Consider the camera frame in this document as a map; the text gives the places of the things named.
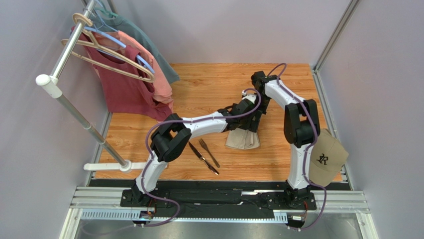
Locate beige cloth napkin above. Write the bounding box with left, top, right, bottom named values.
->
left=225, top=128, right=260, bottom=150

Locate silver fork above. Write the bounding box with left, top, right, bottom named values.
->
left=199, top=138, right=220, bottom=168

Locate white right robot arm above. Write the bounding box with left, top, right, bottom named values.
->
left=251, top=71, right=319, bottom=209

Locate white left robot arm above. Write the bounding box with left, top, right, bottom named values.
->
left=120, top=94, right=262, bottom=207

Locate silver table knife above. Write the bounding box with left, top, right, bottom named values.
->
left=188, top=142, right=219, bottom=175

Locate salmon pink t-shirt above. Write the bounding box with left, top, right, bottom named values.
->
left=93, top=30, right=174, bottom=111

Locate beige baseball cap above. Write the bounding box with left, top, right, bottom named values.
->
left=309, top=128, right=349, bottom=187

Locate dark red t-shirt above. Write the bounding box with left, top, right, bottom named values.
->
left=70, top=26, right=173, bottom=121

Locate teal green shirt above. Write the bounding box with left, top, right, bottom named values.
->
left=90, top=15, right=180, bottom=84

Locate blue plastic hanger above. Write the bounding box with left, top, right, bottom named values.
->
left=84, top=0, right=155, bottom=74

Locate beige wooden hanger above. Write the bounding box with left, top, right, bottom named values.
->
left=71, top=13, right=155, bottom=83

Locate metal clothes rack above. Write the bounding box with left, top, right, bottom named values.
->
left=35, top=0, right=168, bottom=173

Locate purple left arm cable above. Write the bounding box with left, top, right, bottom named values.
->
left=139, top=88, right=262, bottom=228

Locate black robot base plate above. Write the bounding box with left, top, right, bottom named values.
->
left=120, top=189, right=317, bottom=210

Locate aluminium frame rail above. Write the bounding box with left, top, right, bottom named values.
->
left=60, top=181, right=378, bottom=239

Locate green wire hanger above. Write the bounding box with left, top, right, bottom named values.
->
left=94, top=7, right=118, bottom=19

